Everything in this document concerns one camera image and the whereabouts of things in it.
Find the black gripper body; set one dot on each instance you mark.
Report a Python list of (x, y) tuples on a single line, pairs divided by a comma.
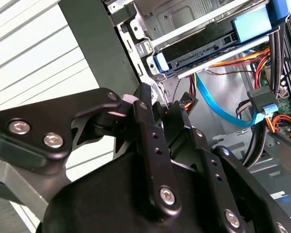
[(99, 199)]

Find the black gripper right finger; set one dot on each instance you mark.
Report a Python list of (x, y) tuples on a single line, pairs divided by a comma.
[(212, 171)]

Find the hard disk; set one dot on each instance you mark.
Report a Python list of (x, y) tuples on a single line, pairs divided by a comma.
[(196, 46)]

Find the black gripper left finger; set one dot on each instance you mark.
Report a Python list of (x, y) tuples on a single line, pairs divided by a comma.
[(36, 121)]

